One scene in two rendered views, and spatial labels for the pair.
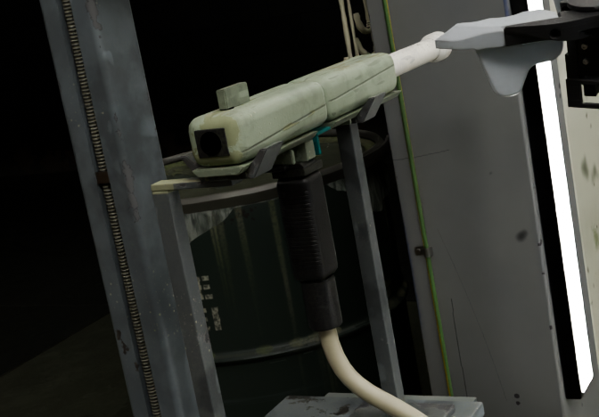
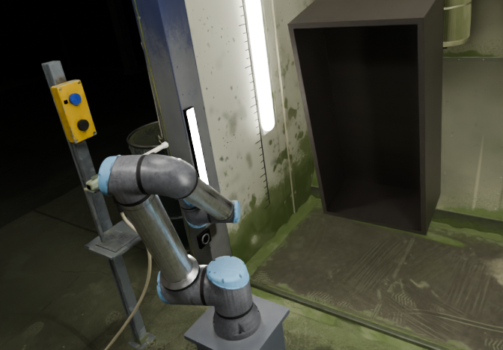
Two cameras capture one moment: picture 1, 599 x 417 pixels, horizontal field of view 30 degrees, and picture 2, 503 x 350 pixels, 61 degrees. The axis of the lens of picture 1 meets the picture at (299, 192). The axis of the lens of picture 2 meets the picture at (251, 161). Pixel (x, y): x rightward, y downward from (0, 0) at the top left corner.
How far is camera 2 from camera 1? 1.33 m
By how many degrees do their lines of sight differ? 15
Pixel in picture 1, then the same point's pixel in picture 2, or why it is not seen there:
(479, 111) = (183, 152)
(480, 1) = (181, 131)
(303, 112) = not seen: hidden behind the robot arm
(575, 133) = (217, 152)
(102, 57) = (79, 159)
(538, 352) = not seen: hidden behind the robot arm
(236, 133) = (92, 186)
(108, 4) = (81, 149)
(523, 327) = not seen: hidden behind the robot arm
